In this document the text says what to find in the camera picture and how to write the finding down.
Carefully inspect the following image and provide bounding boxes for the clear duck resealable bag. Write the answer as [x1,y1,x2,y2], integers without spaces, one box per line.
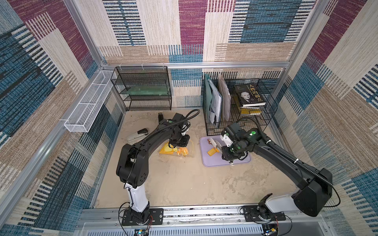
[158,140,194,157]

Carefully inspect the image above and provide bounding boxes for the metal tongs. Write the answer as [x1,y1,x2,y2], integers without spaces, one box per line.
[210,138,223,154]

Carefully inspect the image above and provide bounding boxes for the rectangular yellow biscuit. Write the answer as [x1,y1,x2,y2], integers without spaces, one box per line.
[207,148,219,156]

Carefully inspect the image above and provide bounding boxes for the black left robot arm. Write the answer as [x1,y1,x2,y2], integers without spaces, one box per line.
[116,109,200,224]

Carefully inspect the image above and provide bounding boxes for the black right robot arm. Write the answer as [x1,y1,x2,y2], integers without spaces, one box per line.
[221,118,336,221]

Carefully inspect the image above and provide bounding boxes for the lilac plastic tray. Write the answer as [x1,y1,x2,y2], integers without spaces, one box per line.
[199,135,252,168]

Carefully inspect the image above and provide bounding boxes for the grey stapler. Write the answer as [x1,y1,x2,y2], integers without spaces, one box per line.
[127,128,149,142]

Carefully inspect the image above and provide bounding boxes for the white paper sheets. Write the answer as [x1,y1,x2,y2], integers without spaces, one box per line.
[208,79,222,125]

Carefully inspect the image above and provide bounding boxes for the yellow book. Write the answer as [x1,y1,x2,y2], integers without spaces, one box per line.
[233,95,262,116]

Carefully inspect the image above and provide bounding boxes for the green folder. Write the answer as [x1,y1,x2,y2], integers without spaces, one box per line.
[204,74,212,122]

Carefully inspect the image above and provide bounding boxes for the brown envelope folder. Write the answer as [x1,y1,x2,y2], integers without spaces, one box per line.
[218,73,231,122]

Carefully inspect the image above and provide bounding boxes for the black portrait book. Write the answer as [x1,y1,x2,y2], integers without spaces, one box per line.
[234,84,266,108]

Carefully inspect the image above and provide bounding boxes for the black wire file organizer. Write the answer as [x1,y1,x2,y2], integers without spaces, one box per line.
[203,79,278,136]

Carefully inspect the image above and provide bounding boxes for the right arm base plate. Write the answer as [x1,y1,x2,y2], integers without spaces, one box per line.
[239,205,286,223]

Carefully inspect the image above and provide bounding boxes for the black wire shelf rack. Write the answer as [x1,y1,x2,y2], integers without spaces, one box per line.
[111,66,172,111]

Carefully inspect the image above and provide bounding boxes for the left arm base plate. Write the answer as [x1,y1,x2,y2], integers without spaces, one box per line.
[121,208,164,226]

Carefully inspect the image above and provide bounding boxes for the white mesh wall basket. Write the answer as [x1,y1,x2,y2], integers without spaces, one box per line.
[64,70,113,133]

